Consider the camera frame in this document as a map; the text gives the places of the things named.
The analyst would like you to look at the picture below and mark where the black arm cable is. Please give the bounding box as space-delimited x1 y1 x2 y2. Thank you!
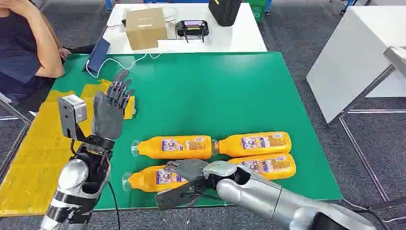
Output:
107 180 122 230

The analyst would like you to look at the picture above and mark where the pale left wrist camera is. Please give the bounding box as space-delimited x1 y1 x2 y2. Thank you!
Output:
57 94 88 141

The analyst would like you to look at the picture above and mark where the yellow sheet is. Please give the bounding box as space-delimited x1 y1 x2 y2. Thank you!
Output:
0 79 137 218

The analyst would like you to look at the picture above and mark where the orange drink bottle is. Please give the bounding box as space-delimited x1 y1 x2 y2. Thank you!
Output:
122 164 192 194
131 135 214 161
211 131 293 159
227 153 297 181

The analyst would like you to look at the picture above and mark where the metal table frame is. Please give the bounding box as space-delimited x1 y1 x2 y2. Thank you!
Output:
329 65 406 211

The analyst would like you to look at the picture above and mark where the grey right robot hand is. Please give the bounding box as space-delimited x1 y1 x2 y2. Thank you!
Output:
164 158 210 184

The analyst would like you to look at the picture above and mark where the large white tabletop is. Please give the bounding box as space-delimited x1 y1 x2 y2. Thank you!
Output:
305 5 406 125

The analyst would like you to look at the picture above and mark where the black handheld controller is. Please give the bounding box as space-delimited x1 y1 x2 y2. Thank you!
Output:
175 19 210 44

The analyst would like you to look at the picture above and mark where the green table mat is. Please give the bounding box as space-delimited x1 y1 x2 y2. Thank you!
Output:
50 51 345 211

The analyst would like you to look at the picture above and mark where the black case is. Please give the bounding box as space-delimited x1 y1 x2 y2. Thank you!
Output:
208 0 243 28

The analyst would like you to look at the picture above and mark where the white floor cable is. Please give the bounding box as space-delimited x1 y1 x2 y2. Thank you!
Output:
343 198 406 224

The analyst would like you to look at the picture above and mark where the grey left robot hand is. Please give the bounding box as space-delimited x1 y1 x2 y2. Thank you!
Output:
91 69 136 141

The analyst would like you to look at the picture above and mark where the green crate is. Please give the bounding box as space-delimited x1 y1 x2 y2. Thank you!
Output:
246 0 269 23

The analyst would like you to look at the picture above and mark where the grey metal frame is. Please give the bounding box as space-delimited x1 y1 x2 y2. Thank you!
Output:
0 92 33 184

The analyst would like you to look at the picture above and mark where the cardboard box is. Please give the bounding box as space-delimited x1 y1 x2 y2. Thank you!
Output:
124 7 168 51

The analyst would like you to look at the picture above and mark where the steel bench corner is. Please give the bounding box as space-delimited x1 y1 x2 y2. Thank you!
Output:
383 46 406 79

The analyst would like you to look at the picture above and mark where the person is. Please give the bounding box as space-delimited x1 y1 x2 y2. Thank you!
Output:
0 0 72 106

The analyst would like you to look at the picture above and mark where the white table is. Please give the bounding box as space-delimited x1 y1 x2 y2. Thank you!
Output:
102 2 268 55

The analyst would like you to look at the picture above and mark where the dark blue flat device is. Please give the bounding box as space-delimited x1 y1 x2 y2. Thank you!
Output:
86 27 111 74

